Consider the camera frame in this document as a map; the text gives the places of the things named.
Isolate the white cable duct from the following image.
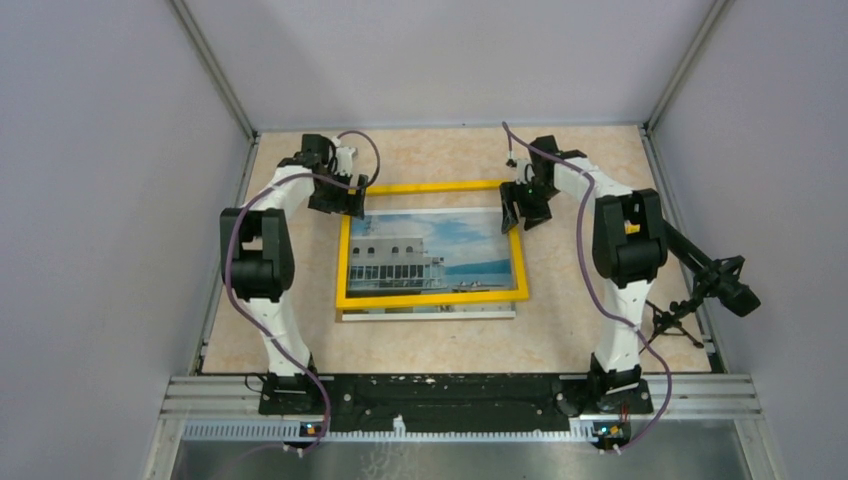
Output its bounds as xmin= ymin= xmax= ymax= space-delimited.
xmin=182 ymin=418 xmax=597 ymax=443

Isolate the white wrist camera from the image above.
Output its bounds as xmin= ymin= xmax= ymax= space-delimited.
xmin=331 ymin=137 xmax=358 ymax=177
xmin=506 ymin=157 xmax=535 ymax=185

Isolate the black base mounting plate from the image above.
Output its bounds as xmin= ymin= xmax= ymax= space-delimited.
xmin=258 ymin=373 xmax=654 ymax=433

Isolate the black mini tripod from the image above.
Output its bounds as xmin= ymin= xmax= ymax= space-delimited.
xmin=646 ymin=300 xmax=705 ymax=349

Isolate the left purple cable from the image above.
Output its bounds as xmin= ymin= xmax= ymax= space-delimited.
xmin=223 ymin=129 xmax=382 ymax=458

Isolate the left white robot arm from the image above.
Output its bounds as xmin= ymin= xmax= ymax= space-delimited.
xmin=219 ymin=134 xmax=372 ymax=415

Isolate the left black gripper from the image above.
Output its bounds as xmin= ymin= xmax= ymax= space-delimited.
xmin=309 ymin=167 xmax=367 ymax=219

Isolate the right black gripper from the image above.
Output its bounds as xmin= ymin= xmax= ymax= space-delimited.
xmin=500 ymin=179 xmax=561 ymax=234

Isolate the building and sky photo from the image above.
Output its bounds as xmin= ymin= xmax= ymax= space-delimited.
xmin=341 ymin=207 xmax=516 ymax=321

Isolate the purple cable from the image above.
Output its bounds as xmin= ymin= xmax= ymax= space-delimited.
xmin=223 ymin=129 xmax=382 ymax=458
xmin=500 ymin=120 xmax=674 ymax=456

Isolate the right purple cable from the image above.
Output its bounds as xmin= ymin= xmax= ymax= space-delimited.
xmin=500 ymin=120 xmax=674 ymax=456

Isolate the aluminium front rail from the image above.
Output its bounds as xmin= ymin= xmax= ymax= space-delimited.
xmin=159 ymin=374 xmax=763 ymax=420

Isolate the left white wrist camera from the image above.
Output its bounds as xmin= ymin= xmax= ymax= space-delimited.
xmin=331 ymin=137 xmax=358 ymax=177

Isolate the yellow picture frame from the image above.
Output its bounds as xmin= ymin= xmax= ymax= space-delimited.
xmin=336 ymin=180 xmax=530 ymax=310

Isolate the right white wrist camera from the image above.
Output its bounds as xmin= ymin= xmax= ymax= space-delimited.
xmin=506 ymin=157 xmax=535 ymax=185

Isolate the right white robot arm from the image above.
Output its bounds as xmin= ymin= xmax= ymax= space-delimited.
xmin=499 ymin=135 xmax=668 ymax=412

